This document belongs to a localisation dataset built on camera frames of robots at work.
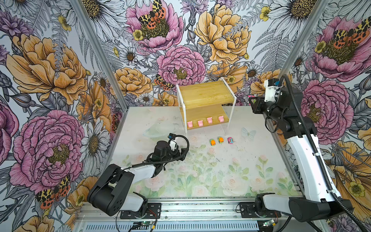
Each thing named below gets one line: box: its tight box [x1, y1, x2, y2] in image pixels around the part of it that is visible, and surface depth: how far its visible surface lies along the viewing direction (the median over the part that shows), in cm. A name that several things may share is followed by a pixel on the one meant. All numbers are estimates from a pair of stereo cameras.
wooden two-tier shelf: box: [175, 76, 238, 135], surface depth 85 cm
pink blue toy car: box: [227, 137, 234, 145], surface depth 101 cm
